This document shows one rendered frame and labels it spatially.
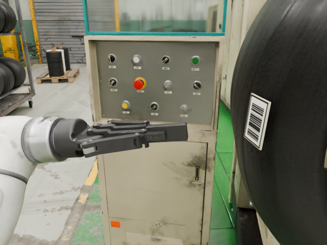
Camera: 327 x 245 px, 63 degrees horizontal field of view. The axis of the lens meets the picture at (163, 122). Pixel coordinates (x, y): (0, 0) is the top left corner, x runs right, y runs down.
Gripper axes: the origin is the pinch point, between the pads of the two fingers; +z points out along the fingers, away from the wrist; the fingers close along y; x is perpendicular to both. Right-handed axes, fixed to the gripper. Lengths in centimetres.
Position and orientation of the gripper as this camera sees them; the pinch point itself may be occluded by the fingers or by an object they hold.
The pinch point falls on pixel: (167, 132)
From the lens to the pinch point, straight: 47.0
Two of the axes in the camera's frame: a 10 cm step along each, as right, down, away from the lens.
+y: 1.8, -3.5, 9.2
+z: 9.7, -0.7, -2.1
